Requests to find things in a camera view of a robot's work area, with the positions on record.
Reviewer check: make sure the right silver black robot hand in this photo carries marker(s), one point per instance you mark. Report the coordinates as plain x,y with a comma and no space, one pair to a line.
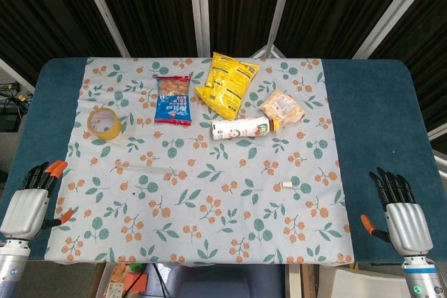
408,226

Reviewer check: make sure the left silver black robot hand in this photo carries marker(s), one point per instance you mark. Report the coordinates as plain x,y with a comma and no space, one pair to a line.
24,212

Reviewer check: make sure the small white cap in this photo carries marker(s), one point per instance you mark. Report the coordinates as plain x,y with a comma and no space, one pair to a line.
287,184

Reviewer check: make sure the clear glass tube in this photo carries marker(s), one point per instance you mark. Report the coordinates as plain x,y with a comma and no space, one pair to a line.
146,169

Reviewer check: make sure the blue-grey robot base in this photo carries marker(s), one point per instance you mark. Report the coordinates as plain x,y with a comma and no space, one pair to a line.
216,282

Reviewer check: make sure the white cardboard sheet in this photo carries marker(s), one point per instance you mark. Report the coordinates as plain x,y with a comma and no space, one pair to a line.
359,282

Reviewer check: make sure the teal table cover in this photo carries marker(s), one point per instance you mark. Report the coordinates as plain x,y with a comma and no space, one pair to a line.
377,137

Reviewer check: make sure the yellowish packing tape roll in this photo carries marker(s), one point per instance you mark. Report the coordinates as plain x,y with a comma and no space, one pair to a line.
104,132

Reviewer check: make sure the cardboard box with orange items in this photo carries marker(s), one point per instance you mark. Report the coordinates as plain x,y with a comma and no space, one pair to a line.
118,280

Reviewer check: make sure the clear bag of beige snacks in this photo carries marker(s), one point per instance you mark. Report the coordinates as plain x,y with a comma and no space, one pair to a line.
283,107

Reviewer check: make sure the floral orange green tablecloth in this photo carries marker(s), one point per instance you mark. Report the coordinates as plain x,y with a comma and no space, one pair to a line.
209,207

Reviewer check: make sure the blue red snack bag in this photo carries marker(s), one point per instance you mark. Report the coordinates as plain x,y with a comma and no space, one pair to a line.
173,102

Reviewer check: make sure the white bottle with yellow cap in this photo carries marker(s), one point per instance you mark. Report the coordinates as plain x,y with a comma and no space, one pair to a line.
241,128

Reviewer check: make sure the yellow snack bag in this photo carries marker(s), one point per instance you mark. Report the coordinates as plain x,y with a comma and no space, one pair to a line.
227,81

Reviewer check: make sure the dark folding screen white frames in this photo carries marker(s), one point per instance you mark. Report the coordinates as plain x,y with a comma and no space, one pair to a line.
157,5

